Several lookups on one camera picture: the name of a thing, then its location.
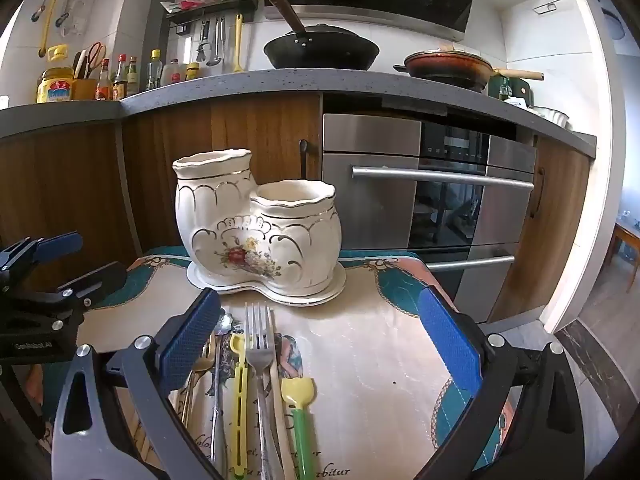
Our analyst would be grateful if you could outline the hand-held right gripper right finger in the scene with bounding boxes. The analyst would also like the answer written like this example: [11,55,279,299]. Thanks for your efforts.
[415,285,586,480]

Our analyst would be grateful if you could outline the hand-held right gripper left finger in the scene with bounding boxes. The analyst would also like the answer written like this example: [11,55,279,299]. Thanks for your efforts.
[50,287,226,480]

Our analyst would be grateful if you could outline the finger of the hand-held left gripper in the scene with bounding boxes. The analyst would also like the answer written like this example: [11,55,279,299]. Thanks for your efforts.
[47,261,129,312]
[0,231,84,286]

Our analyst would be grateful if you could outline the gold spoon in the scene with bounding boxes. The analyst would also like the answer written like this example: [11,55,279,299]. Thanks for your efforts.
[180,332,218,428]

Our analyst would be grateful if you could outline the silver fork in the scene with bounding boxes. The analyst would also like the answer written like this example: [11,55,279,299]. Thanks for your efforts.
[244,302,283,480]

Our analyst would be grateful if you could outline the silver spoon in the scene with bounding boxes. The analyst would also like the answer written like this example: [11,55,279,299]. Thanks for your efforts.
[207,310,236,480]

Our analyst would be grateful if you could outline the yellow plastic tongs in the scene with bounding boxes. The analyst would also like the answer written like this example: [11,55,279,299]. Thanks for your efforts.
[227,332,251,480]

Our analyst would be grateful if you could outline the white floral ceramic utensil holder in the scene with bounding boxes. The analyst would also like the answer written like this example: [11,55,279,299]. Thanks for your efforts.
[172,148,347,307]

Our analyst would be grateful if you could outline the yellow scoop green handle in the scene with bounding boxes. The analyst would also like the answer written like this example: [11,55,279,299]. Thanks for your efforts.
[280,377,318,480]

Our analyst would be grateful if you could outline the printed placemat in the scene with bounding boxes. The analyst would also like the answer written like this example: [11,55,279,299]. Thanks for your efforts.
[42,246,506,480]

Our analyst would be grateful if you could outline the large yellow oil bottle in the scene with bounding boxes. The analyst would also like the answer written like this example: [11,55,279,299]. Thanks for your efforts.
[36,45,76,104]

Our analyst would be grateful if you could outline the stainless steel oven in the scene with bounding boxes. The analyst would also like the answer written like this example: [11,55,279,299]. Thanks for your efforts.
[322,111,537,322]

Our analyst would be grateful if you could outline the red-cap sauce bottle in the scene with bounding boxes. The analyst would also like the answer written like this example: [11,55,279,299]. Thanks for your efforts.
[95,59,112,101]
[125,56,140,97]
[111,54,128,100]

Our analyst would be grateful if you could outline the wooden kitchen cabinet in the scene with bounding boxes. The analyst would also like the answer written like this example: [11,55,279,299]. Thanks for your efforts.
[0,67,598,333]

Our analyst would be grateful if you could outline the clear bottle yellow cap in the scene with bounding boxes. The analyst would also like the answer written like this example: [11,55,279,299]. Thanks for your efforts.
[146,49,164,92]

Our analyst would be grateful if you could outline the wooden table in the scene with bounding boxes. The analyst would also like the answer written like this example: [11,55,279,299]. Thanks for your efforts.
[611,220,640,295]

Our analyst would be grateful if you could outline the yellow hanging ladle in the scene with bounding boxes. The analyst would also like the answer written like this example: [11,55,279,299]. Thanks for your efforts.
[38,0,65,58]

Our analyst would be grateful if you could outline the hanging metal strainer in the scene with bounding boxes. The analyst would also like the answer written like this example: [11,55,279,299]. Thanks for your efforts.
[55,0,83,37]

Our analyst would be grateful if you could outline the white dish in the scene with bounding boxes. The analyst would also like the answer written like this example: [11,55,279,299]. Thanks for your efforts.
[530,106,572,130]

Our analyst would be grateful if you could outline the metal hanging tongs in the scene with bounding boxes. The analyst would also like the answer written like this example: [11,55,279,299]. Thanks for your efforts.
[195,20,210,63]

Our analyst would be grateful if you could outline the metal hanging kitchen tool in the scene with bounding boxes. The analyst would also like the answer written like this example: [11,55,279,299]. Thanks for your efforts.
[207,16,227,67]

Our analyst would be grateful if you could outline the yellow hanging spatula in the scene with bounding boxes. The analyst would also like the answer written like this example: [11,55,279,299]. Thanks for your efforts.
[232,14,246,74]

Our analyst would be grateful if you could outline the black wok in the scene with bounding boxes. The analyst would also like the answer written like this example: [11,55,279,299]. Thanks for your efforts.
[263,0,380,71]

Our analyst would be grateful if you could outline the round ceiling light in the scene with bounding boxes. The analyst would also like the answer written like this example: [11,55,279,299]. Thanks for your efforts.
[597,0,627,41]

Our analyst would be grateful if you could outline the orange pan wooden handle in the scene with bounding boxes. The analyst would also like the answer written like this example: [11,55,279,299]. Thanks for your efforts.
[393,46,544,92]

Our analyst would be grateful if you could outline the black wall shelf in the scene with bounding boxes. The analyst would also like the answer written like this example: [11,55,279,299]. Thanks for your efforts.
[161,0,261,26]

